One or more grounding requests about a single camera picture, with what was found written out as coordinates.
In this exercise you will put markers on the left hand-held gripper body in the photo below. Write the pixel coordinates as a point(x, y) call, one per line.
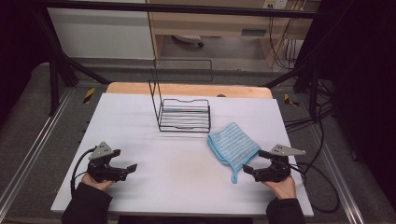
point(99, 169)

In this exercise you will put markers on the black curtain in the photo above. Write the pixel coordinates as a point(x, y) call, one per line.
point(15, 46)
point(364, 93)

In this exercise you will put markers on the blue striped cloth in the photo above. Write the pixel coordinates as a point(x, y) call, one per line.
point(232, 144)

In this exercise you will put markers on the person's left hand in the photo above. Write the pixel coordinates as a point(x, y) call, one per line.
point(97, 185)

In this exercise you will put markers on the black metal frame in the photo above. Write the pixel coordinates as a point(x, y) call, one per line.
point(186, 8)

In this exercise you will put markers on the white cabinet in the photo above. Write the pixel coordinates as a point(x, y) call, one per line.
point(99, 34)

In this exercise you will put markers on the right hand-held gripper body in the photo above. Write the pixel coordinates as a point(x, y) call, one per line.
point(275, 172)

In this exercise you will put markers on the white board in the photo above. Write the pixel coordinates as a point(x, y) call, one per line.
point(155, 161)

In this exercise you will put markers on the white power strip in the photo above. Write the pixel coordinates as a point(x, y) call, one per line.
point(275, 3)

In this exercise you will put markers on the aluminium rail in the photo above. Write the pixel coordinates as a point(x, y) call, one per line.
point(339, 174)
point(34, 146)

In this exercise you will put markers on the person's right hand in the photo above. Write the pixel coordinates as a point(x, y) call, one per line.
point(285, 189)

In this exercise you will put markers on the light wooden desk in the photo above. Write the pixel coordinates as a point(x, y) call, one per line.
point(211, 26)

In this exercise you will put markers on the chair base with caster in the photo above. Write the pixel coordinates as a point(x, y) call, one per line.
point(188, 39)

